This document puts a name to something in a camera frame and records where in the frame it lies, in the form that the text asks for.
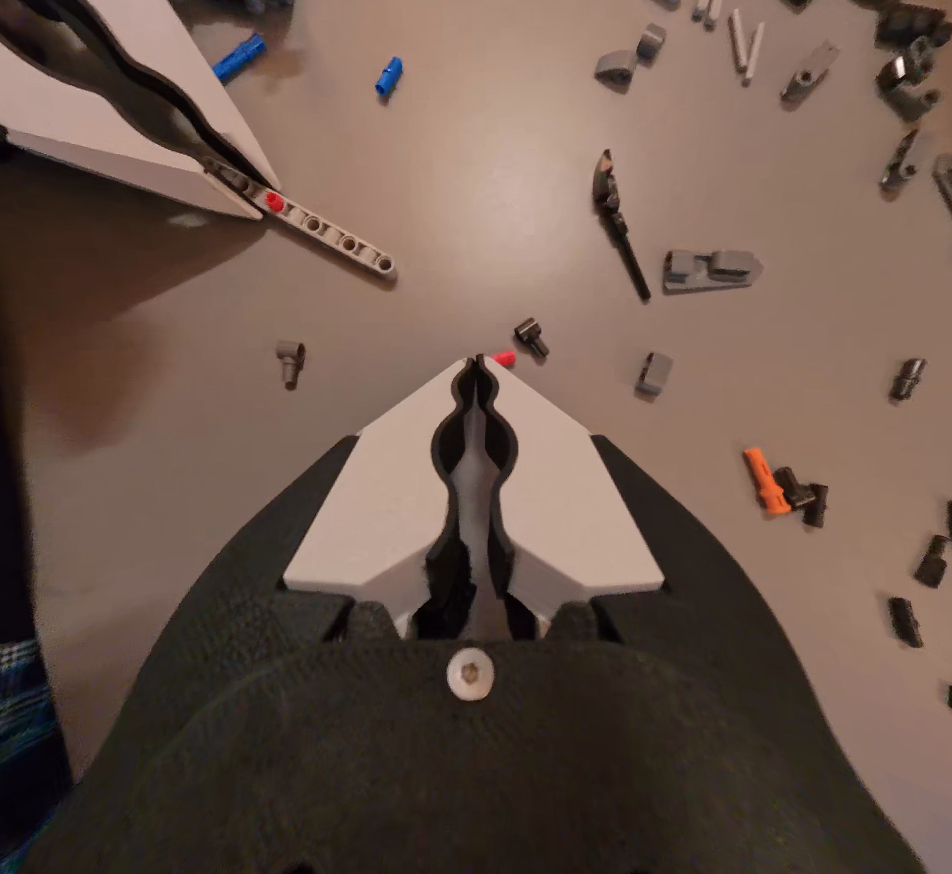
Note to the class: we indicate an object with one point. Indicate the grey lego panel piece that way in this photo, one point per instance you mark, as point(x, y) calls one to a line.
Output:
point(710, 270)

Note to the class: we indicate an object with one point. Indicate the long blue lego pin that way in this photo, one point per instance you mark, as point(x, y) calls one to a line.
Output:
point(239, 58)

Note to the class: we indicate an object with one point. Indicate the small grey lego connector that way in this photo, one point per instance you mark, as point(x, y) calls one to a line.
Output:
point(290, 361)

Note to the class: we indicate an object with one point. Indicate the grey curved lego piece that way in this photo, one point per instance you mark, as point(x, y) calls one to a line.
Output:
point(651, 41)
point(616, 66)

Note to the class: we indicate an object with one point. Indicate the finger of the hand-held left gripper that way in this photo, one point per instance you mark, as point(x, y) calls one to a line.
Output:
point(89, 130)
point(149, 19)

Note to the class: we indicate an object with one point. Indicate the small grey lego piece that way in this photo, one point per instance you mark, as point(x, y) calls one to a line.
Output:
point(654, 372)

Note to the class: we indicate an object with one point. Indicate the black lego pin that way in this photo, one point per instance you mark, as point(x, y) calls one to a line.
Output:
point(931, 560)
point(532, 336)
point(905, 621)
point(907, 377)
point(815, 504)
point(790, 485)

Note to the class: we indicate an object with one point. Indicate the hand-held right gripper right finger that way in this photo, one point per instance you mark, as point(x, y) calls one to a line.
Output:
point(573, 517)

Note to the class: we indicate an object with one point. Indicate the long black lego piece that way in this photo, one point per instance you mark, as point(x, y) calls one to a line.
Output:
point(628, 257)

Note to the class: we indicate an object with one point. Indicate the grey lego beam with holes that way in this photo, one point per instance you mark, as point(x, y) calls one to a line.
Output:
point(349, 246)

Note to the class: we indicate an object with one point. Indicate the black grey lego piece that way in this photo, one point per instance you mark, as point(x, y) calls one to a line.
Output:
point(900, 160)

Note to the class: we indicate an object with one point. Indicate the orange lego pin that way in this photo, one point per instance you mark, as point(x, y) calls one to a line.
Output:
point(766, 480)

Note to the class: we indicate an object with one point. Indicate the red lego pin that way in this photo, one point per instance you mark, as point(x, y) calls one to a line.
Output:
point(274, 202)
point(504, 359)

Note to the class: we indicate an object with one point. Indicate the grey lego piece with hole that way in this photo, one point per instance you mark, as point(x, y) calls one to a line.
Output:
point(809, 71)

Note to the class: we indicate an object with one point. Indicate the person's plaid shirt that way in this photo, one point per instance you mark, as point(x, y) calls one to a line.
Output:
point(22, 725)

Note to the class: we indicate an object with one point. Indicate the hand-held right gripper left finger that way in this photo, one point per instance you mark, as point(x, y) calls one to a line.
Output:
point(357, 517)

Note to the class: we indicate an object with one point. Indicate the short blue lego pin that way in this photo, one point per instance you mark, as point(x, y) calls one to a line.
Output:
point(388, 77)

